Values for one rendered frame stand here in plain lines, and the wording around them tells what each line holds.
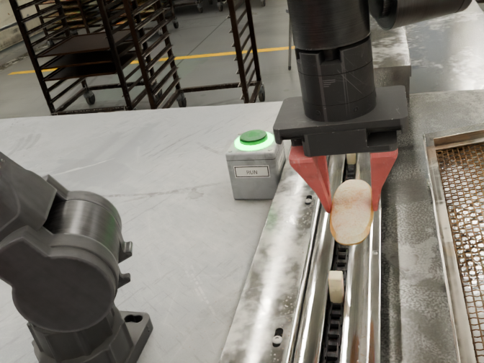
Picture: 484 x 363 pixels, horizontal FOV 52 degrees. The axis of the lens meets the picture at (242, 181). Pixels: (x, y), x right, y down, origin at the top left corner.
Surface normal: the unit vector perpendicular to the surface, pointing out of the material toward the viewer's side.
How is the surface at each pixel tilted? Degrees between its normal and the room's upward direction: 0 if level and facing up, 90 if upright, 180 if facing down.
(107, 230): 62
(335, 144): 91
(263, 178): 90
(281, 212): 0
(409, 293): 0
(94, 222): 44
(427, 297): 0
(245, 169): 90
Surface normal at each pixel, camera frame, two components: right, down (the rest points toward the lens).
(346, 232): -0.29, -0.70
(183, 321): -0.15, -0.86
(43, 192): 0.77, -0.60
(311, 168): -0.14, 0.80
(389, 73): -0.23, 0.51
